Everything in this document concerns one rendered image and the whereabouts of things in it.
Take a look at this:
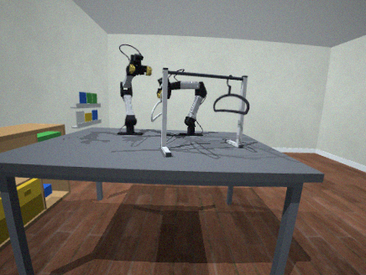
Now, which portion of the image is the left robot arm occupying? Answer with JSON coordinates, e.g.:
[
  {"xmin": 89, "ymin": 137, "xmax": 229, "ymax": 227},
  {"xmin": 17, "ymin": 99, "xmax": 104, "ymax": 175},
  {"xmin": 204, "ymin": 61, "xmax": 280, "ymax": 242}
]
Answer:
[{"xmin": 168, "ymin": 79, "xmax": 207, "ymax": 136}]

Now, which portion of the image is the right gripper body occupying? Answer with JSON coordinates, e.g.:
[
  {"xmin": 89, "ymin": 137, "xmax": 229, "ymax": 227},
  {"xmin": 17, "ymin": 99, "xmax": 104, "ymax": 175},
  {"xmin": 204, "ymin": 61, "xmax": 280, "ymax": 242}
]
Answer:
[{"xmin": 128, "ymin": 64, "xmax": 147, "ymax": 75}]

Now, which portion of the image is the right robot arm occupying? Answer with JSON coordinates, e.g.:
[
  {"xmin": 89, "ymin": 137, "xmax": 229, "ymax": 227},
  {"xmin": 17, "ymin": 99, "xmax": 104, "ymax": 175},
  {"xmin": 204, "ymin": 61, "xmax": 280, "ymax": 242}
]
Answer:
[{"xmin": 118, "ymin": 54, "xmax": 144, "ymax": 135}]

